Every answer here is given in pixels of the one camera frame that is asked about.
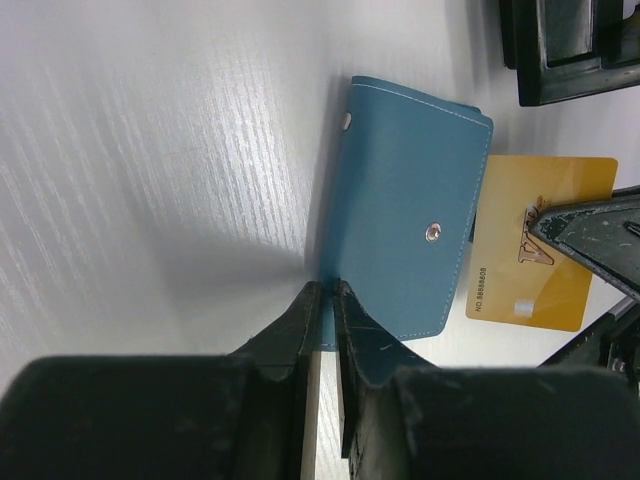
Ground blue leather card holder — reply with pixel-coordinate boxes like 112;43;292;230
319;76;494;341

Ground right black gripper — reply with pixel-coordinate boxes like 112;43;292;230
529;186;640;373

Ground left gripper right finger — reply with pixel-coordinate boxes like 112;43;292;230
333;281;639;479

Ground black card tray box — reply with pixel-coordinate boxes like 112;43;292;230
499;0;639;107

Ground gold credit card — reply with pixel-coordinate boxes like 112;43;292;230
466;155;618;332

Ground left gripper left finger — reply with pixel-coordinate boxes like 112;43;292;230
1;282;321;479

